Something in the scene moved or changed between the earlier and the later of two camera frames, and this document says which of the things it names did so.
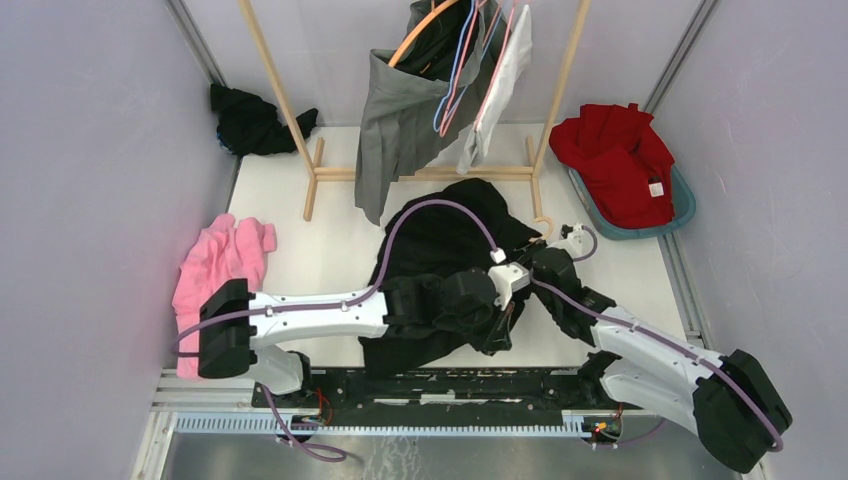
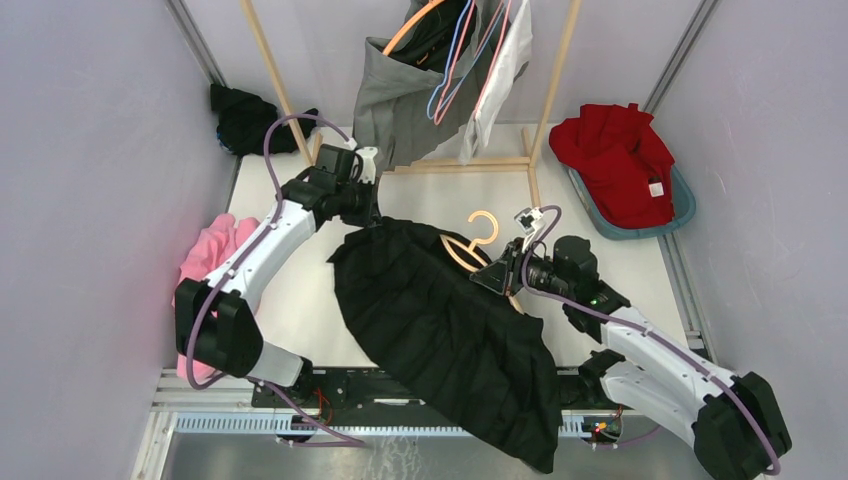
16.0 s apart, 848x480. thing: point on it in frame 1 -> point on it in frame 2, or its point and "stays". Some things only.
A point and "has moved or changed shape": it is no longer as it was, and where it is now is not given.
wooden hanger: (531, 240) -> (472, 250)
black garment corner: (464, 227) -> (421, 319)
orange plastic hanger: (401, 48) has moved or changed shape
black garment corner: (249, 125) stays
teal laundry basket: (683, 202) stays
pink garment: (222, 250) stays
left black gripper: (498, 338) -> (369, 216)
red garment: (625, 164) stays
